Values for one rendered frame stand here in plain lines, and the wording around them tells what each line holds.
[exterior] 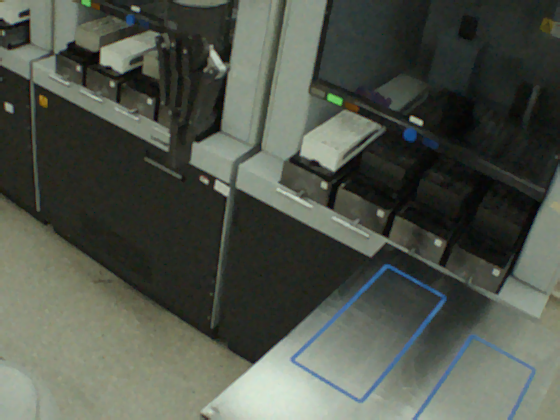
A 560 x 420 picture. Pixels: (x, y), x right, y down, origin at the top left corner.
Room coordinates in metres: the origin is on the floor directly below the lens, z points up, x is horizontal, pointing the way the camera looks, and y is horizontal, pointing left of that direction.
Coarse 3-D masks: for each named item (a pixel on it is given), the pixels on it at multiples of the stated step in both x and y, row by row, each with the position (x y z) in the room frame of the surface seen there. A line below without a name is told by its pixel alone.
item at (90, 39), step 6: (78, 30) 1.84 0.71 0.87; (84, 30) 1.82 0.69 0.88; (90, 30) 1.83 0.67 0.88; (78, 36) 1.84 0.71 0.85; (84, 36) 1.82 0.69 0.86; (90, 36) 1.81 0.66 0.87; (96, 36) 1.80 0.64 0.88; (102, 36) 1.80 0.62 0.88; (78, 42) 1.84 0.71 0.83; (84, 42) 1.82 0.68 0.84; (90, 42) 1.81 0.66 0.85; (96, 42) 1.80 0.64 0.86; (102, 42) 1.80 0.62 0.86; (90, 48) 1.81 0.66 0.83; (96, 48) 1.80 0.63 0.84
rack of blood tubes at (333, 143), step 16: (352, 112) 1.59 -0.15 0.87; (320, 128) 1.48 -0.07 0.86; (336, 128) 1.49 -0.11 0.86; (352, 128) 1.51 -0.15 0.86; (368, 128) 1.53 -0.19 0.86; (384, 128) 1.61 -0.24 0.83; (304, 144) 1.41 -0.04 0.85; (320, 144) 1.39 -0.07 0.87; (336, 144) 1.42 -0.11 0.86; (352, 144) 1.43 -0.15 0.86; (368, 144) 1.53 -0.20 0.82; (320, 160) 1.38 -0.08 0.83; (336, 160) 1.37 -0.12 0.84
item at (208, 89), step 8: (224, 64) 0.73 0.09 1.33; (208, 72) 0.72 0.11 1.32; (216, 72) 0.71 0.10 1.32; (208, 80) 0.72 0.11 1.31; (216, 80) 0.73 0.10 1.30; (200, 88) 0.72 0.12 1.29; (208, 88) 0.72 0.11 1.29; (216, 88) 0.73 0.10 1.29; (200, 96) 0.72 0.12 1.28; (208, 96) 0.73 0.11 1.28; (216, 96) 0.74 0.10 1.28; (200, 104) 0.72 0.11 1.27; (208, 104) 0.73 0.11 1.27; (192, 112) 0.73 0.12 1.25; (200, 112) 0.73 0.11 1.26; (208, 112) 0.74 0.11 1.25; (192, 120) 0.73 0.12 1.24; (208, 120) 0.74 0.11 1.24
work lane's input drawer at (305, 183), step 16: (288, 160) 1.39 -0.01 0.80; (304, 160) 1.39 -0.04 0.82; (352, 160) 1.43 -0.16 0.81; (288, 176) 1.38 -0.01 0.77; (304, 176) 1.36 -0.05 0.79; (320, 176) 1.35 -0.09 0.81; (336, 176) 1.36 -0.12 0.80; (288, 192) 1.33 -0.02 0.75; (304, 192) 1.35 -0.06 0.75; (320, 192) 1.34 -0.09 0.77; (336, 192) 1.36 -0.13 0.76
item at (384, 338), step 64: (384, 256) 1.07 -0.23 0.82; (320, 320) 0.86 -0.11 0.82; (384, 320) 0.89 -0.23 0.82; (448, 320) 0.91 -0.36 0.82; (512, 320) 0.94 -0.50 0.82; (256, 384) 0.68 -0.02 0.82; (320, 384) 0.71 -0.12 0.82; (384, 384) 0.73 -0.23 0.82; (448, 384) 0.75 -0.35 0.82; (512, 384) 0.77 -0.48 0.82
